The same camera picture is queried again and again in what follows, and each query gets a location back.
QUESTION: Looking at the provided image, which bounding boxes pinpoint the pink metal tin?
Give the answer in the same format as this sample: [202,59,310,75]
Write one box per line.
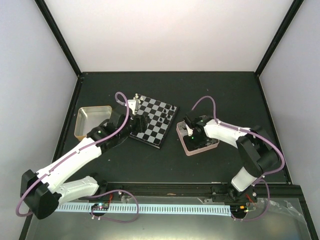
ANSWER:
[176,121,220,156]

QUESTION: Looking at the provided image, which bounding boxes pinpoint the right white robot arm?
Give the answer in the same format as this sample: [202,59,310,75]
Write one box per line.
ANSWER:
[183,110,285,202]

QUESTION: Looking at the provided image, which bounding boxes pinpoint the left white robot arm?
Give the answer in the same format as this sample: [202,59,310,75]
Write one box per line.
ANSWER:
[20,106,149,220]

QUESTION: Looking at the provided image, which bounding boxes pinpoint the small green circuit board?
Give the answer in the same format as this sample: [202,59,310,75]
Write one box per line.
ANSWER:
[91,203,110,211]

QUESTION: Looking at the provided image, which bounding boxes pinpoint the black and silver chessboard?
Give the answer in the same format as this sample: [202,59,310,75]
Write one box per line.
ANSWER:
[130,94,179,149]

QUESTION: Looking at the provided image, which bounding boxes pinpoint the gold metal tin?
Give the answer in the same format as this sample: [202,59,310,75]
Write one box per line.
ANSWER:
[74,105,113,141]

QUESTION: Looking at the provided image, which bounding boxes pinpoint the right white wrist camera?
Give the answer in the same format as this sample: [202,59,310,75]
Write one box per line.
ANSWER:
[184,120,193,137]

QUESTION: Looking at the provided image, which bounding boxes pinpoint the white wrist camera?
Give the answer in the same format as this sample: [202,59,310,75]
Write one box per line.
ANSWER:
[184,120,193,137]
[124,98,140,115]

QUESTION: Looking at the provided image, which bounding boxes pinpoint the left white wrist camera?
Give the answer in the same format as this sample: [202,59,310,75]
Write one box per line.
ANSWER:
[124,98,140,115]

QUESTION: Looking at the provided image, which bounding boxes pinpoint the light blue cable duct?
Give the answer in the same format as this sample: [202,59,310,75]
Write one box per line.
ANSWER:
[55,202,232,217]

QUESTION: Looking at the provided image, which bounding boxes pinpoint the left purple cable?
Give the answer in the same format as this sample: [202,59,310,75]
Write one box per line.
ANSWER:
[15,91,141,217]

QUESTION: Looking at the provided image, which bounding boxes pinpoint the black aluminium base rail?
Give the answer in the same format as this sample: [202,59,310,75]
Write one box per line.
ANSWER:
[94,182,305,203]

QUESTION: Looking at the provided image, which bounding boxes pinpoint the left black frame post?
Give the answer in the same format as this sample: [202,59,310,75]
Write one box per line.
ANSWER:
[34,0,83,78]

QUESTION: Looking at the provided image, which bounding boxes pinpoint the black frame post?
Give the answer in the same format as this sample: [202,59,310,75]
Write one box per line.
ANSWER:
[34,0,83,78]
[254,0,305,76]

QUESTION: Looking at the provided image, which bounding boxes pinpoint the right black frame post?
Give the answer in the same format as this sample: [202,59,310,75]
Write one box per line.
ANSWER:
[254,0,305,76]

